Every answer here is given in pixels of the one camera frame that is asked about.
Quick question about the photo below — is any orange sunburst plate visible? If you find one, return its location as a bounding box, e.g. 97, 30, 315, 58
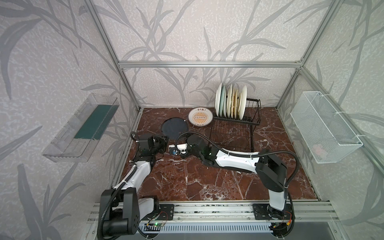
188, 107, 214, 127
226, 84, 233, 118

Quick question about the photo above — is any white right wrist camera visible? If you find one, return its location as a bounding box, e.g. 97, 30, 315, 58
168, 144, 188, 156

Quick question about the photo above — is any black round plate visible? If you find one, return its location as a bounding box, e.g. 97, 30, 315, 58
161, 117, 189, 141

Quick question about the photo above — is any black wire dish rack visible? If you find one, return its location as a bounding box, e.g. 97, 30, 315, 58
210, 98, 261, 152

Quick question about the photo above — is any white plate black emblem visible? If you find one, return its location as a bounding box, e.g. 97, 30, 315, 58
238, 86, 248, 120

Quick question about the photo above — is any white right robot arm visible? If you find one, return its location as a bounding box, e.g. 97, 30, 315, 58
169, 131, 301, 218

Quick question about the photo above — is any orange woven bamboo plate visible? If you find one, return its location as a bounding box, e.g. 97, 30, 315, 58
232, 88, 238, 119

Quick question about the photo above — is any yellow woven plate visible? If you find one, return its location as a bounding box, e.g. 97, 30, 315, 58
236, 90, 241, 119

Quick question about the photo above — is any clear acrylic wall shelf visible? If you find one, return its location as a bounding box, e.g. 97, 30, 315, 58
42, 94, 120, 163

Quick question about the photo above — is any white mesh wall basket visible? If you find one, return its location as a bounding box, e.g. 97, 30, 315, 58
291, 91, 363, 164

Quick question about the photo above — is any green rim lettered plate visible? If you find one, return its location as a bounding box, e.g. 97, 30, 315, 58
215, 83, 222, 117

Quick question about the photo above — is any cream floral plate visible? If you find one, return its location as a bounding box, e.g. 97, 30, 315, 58
230, 86, 236, 119

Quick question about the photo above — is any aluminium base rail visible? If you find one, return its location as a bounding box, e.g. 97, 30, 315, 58
86, 201, 340, 224

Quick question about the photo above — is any orange sunburst plate front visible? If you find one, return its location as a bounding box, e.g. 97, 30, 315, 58
226, 84, 233, 118

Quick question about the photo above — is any mint green flower plate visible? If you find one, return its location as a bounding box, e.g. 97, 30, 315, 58
219, 84, 226, 117

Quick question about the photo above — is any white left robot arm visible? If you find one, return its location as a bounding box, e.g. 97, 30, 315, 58
97, 132, 169, 240

